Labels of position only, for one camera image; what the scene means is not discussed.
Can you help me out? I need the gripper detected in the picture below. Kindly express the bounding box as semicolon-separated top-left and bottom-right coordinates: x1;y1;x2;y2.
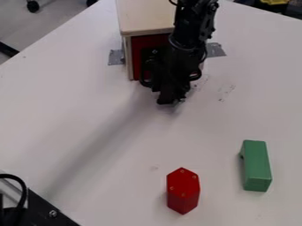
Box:
138;41;209;106

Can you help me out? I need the drawer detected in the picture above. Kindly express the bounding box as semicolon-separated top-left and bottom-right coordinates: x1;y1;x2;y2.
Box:
129;33;175;81

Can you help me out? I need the cabinet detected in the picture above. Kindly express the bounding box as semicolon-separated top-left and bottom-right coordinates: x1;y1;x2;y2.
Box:
114;0;180;81

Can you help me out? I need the red block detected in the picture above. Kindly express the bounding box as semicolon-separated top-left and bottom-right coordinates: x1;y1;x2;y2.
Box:
165;167;202;215

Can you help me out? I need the green block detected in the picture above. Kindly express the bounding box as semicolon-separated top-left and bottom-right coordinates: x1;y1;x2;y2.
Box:
238;139;274;192

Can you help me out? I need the black metal base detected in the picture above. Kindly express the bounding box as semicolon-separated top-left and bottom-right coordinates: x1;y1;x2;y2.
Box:
0;173;82;226

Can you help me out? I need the metal bracket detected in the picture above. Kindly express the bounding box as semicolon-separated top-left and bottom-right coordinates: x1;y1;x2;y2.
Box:
107;49;126;66
205;41;228;58

